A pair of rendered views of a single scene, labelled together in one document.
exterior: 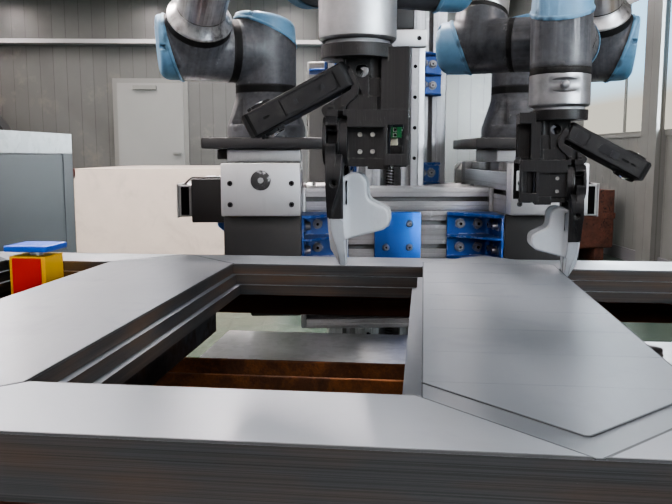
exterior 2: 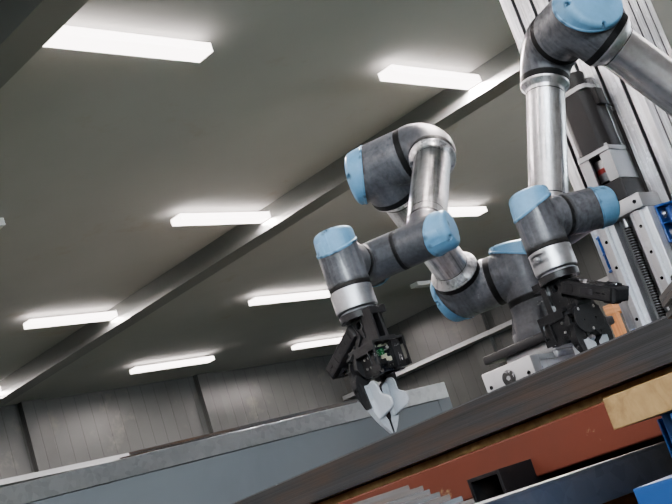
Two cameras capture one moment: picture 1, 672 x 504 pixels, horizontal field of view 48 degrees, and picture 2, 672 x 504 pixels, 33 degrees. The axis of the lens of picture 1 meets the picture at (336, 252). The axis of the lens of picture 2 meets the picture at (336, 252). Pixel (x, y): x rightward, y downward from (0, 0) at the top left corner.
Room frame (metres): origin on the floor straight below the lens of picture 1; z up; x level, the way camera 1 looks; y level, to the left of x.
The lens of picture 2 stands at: (-0.68, -1.36, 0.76)
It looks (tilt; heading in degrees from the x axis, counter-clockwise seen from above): 14 degrees up; 43
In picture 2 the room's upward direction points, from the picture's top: 19 degrees counter-clockwise
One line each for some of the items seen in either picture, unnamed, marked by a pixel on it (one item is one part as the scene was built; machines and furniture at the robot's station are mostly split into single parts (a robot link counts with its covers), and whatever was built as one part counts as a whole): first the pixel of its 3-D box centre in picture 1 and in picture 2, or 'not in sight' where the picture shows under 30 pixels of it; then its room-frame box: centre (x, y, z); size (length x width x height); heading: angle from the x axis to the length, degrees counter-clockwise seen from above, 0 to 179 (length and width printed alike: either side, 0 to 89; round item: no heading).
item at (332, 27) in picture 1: (357, 25); (356, 301); (0.75, -0.02, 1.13); 0.08 x 0.08 x 0.05
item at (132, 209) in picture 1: (196, 208); not in sight; (8.03, 1.49, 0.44); 2.30 x 1.86 x 0.89; 0
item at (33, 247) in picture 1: (36, 251); not in sight; (1.02, 0.41, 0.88); 0.06 x 0.06 x 0.02; 83
